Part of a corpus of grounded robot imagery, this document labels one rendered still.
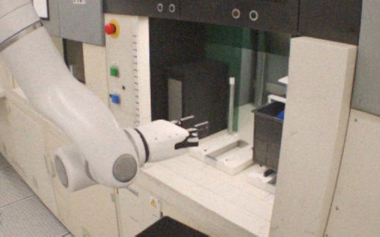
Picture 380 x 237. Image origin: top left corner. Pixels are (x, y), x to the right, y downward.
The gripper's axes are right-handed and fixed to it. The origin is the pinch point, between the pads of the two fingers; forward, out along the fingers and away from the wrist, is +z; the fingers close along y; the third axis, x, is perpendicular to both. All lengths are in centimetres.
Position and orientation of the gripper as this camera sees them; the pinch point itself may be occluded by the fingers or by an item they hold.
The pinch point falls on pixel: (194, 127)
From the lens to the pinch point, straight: 80.5
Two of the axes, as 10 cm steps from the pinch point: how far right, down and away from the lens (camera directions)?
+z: 7.6, -2.4, 6.0
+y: 6.5, 2.8, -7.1
